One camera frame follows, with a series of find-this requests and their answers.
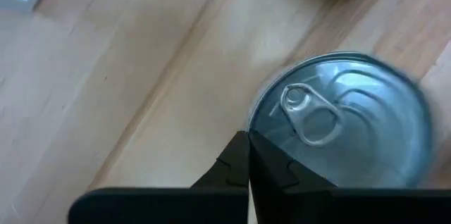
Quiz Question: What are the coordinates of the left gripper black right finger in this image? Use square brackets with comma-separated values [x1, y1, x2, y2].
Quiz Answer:
[249, 130, 338, 190]

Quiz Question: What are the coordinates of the blue labelled tuna can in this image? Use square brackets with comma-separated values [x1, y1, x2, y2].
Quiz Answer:
[246, 51, 435, 189]

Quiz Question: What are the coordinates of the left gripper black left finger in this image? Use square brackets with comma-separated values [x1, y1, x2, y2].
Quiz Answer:
[190, 130, 249, 189]

